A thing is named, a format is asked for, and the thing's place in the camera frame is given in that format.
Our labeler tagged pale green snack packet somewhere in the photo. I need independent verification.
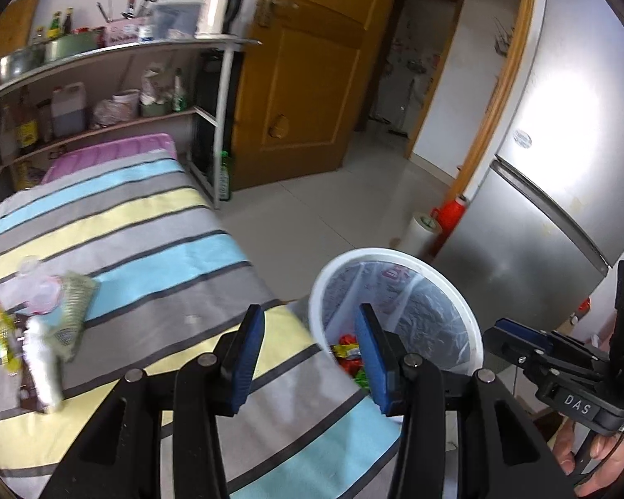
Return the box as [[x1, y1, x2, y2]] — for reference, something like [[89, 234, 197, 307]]
[[45, 272, 99, 363]]

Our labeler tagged wooden cutting board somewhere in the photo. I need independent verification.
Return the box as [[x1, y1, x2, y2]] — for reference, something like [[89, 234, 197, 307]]
[[0, 0, 39, 59]]

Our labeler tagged person's right hand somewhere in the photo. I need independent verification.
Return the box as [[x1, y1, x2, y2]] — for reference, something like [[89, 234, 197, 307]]
[[551, 418, 624, 498]]

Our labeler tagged clear plastic box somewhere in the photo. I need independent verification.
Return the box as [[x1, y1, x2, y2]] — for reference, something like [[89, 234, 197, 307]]
[[149, 0, 201, 41]]

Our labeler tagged green bottle on floor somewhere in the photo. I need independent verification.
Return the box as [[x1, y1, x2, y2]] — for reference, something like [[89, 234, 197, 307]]
[[218, 151, 232, 202]]

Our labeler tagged yellow snack wrapper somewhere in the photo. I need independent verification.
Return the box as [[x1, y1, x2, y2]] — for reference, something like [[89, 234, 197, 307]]
[[0, 303, 21, 376]]

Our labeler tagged steel bowl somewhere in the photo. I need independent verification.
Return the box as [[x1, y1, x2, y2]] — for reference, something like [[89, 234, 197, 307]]
[[0, 45, 46, 84]]

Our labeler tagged green basin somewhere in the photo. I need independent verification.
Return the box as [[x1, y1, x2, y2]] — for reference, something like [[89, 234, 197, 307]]
[[44, 32, 99, 63]]

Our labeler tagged red plastic bag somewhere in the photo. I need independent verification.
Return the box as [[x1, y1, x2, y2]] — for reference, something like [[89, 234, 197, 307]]
[[331, 335, 361, 361]]

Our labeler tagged striped table cloth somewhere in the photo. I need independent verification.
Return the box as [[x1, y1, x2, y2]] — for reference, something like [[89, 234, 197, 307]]
[[0, 152, 399, 498]]

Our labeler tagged white oil jug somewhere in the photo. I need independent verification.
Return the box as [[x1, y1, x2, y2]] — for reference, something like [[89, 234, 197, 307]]
[[50, 82, 87, 138]]

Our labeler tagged green snack wrapper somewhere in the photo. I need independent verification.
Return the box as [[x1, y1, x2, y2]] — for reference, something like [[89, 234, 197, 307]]
[[353, 367, 371, 392]]

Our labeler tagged dark brown wrapper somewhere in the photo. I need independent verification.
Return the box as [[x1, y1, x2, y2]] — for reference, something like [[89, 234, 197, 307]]
[[17, 383, 46, 413]]

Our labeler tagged pink utensil basket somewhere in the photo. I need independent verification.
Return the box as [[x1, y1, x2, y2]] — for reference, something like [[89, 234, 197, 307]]
[[103, 17, 147, 46]]

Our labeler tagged wooden door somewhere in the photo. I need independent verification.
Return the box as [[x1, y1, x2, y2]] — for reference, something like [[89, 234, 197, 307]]
[[232, 0, 393, 189]]

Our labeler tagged pink plastic stool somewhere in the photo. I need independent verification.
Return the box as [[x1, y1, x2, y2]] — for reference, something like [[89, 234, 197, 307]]
[[41, 133, 177, 184]]

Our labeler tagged white trash bin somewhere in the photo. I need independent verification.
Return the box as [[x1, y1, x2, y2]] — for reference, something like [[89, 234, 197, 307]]
[[307, 248, 483, 375]]

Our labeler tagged silver refrigerator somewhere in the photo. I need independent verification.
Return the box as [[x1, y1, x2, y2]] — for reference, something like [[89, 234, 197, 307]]
[[435, 0, 624, 330]]

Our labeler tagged oil bottle yellow label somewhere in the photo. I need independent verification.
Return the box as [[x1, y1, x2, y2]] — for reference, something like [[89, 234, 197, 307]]
[[16, 86, 39, 154]]

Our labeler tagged paper towel roll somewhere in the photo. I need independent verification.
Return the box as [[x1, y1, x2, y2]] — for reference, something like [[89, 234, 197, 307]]
[[398, 212, 442, 257]]

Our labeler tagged white foam sleeve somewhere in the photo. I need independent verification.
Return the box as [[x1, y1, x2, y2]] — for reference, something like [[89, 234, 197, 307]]
[[23, 316, 64, 412]]

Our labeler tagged white electric kettle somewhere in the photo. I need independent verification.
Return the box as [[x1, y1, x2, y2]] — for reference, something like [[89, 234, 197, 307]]
[[196, 0, 243, 37]]

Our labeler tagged metal kitchen shelf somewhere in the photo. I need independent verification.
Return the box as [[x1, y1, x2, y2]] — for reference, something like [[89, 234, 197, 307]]
[[0, 34, 264, 212]]

